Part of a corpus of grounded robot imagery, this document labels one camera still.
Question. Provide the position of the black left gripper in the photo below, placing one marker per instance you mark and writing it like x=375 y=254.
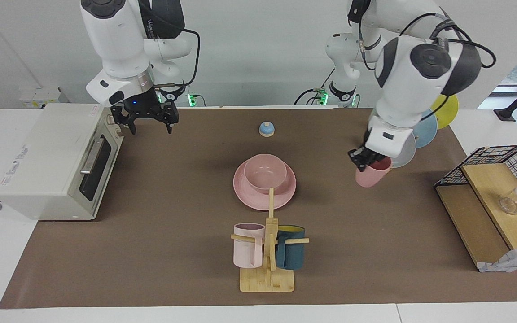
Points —
x=368 y=157

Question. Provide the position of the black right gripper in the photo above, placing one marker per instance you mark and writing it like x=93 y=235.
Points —
x=144 y=107

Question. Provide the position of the pink tumbler cup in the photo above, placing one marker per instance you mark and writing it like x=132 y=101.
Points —
x=370 y=177

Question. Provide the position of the pink bowl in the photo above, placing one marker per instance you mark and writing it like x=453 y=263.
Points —
x=265 y=172

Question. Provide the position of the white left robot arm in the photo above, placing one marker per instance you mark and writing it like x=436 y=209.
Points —
x=411 y=80

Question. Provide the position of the grey plate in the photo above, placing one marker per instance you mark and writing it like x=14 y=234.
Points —
x=405 y=154

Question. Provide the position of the light blue plate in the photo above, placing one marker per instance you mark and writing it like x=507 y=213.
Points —
x=427 y=132

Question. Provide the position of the yellow plate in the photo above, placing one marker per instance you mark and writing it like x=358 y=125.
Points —
x=448 y=112

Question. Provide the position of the beige toaster oven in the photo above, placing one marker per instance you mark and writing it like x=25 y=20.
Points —
x=47 y=161

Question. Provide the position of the pink speckled plate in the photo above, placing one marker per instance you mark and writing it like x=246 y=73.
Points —
x=258 y=199

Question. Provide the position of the dark teal mug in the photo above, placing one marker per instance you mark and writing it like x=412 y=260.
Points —
x=291 y=253

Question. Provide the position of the brown table mat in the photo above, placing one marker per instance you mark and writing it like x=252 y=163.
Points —
x=173 y=251

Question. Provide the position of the clear glass dish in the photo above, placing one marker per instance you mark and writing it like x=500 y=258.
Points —
x=508 y=205

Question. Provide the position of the pale pink mug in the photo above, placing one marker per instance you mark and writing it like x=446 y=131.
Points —
x=246 y=253

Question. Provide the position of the wooden mug tree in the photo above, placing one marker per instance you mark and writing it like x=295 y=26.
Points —
x=267 y=280

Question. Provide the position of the white wall socket box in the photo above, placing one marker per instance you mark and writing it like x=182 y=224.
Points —
x=38 y=96

